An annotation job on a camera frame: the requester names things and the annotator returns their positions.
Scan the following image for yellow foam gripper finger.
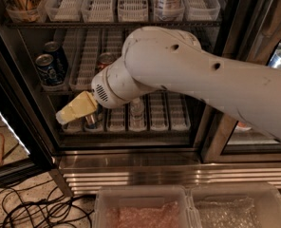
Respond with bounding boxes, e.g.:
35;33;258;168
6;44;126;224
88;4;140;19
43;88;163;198
56;91;98;125

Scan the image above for blue pepsi can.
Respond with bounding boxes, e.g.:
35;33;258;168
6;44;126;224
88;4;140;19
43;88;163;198
44;41;68;78
35;54;63;86

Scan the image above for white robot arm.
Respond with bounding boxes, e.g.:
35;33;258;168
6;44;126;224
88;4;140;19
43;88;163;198
56;27;281;142

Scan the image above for silver can lower shelf front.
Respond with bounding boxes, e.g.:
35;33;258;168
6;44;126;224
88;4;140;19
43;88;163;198
85;113;98;129

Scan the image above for red coca-cola can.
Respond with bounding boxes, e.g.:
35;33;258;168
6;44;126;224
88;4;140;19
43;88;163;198
97;52;116;71

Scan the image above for stainless fridge base grille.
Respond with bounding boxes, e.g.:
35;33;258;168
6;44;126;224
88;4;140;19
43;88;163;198
50;152;281;197

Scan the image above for open fridge door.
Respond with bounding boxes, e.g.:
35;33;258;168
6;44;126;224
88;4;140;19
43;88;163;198
0;31;54;192

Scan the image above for closed glass fridge door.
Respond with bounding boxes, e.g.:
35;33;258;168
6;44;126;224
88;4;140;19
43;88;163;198
201;0;281;163

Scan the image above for clear water bottle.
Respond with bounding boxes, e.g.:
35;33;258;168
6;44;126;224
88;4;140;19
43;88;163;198
130;98;144;131

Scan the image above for left clear plastic bin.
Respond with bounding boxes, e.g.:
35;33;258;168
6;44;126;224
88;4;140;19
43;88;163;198
92;185;202;228

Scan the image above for clear plastic bin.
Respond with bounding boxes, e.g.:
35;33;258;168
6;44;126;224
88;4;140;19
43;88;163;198
92;185;202;228
191;183;281;228

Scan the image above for right clear plastic bin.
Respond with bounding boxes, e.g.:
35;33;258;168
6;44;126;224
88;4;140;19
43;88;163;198
191;183;281;228

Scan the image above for black floor cables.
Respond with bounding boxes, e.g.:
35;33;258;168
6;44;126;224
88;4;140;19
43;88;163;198
0;178;95;228

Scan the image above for top wire shelf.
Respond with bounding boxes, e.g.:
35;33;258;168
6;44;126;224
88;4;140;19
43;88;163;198
5;20;221;29

